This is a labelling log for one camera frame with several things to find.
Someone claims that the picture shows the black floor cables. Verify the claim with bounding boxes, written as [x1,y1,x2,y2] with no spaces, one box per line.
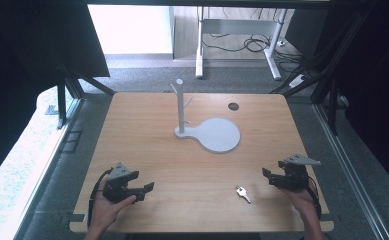
[201,8,305,73]

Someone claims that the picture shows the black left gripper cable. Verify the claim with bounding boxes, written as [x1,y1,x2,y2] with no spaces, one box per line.
[86,168,114,230]

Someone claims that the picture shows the aluminium rail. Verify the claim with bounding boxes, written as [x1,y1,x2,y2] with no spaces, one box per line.
[13,98,85,240]
[313,102,389,240]

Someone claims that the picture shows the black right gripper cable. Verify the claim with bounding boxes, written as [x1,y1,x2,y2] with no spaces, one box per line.
[305,174,323,221]

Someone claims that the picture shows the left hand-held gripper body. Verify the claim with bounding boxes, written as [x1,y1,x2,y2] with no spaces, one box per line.
[102,162,132,205]

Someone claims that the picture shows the black metal frame strut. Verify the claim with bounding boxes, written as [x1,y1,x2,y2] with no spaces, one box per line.
[270,9,370,136]
[55,56,117,130]

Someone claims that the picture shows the person's left hand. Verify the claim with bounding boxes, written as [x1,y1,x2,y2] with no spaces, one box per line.
[89,176,138,232]

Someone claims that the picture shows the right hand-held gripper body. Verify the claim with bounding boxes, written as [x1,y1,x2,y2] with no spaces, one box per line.
[283,153,322,192]

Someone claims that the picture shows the white power strip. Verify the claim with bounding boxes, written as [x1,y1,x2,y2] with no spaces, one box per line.
[288,73,308,89]

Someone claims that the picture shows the grey key stand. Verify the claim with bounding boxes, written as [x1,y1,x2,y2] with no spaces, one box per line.
[169,78,242,155]

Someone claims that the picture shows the person's right hand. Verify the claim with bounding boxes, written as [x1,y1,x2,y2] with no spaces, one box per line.
[281,187,320,225]

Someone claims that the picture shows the silver key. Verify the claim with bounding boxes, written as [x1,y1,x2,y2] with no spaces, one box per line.
[235,185,252,204]

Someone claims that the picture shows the white desk frame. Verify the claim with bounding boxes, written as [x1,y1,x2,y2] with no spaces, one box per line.
[194,5,289,81]

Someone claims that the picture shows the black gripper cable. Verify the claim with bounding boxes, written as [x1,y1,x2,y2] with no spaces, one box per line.
[305,174,323,221]
[86,168,114,230]

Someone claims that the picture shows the black curtain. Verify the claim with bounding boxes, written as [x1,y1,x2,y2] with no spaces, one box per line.
[0,0,111,189]
[283,0,389,196]

